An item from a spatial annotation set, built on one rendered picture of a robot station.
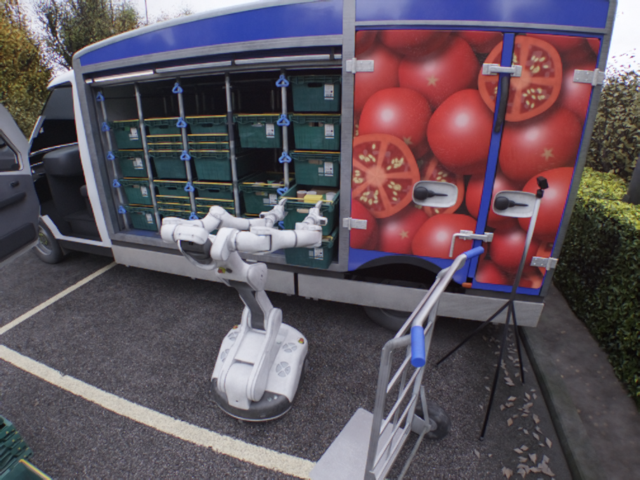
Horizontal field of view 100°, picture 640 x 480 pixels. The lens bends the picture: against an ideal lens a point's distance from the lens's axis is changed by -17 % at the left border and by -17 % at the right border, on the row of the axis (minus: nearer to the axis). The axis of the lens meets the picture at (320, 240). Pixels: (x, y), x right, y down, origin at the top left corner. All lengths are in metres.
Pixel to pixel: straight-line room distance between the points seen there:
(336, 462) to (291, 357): 0.66
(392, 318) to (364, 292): 0.41
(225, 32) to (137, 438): 2.68
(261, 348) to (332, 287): 0.86
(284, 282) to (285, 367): 0.86
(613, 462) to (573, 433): 0.24
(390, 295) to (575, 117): 1.70
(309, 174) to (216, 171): 0.82
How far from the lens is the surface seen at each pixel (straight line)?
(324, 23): 2.27
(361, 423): 2.21
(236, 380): 1.96
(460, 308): 2.61
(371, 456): 1.48
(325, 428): 2.18
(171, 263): 3.28
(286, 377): 2.08
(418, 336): 0.90
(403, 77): 2.14
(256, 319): 2.06
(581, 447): 2.46
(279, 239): 1.35
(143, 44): 2.97
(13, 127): 4.47
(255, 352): 2.02
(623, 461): 2.55
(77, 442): 2.54
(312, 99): 2.42
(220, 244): 1.33
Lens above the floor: 1.79
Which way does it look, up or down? 23 degrees down
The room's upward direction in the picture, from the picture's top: straight up
